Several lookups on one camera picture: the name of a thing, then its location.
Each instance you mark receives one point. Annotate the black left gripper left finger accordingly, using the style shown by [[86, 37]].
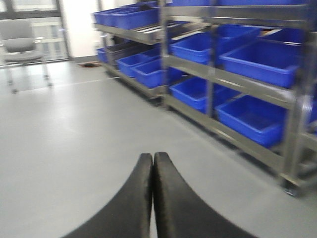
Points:
[[128, 214]]

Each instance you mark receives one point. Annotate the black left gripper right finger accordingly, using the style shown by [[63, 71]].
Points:
[[180, 212]]

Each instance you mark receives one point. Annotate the blue bin bottom shelf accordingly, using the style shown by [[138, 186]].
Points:
[[192, 92], [258, 120]]

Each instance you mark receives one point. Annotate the blue bin shelf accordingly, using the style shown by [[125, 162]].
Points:
[[203, 47], [192, 92], [270, 62], [258, 120]]

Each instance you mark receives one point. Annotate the near stainless steel shelf rack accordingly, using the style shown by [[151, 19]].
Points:
[[291, 22]]

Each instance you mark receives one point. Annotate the stainless steel shelf rack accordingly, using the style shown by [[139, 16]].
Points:
[[291, 22], [134, 41]]

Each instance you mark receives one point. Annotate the blue bin middle shelf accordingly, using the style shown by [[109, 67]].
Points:
[[270, 62], [203, 47]]

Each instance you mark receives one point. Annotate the far stainless steel shelf rack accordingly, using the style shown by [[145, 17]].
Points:
[[134, 41]]

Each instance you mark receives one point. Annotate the blue bin far rack bottom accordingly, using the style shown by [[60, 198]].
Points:
[[146, 68]]

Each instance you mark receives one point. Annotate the blue bin rack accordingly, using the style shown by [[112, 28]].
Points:
[[129, 16], [146, 68]]

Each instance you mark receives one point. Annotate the blue bin far rack top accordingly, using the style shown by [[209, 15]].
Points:
[[129, 16]]

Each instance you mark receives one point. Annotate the grey office chair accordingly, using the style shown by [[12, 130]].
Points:
[[20, 45]]

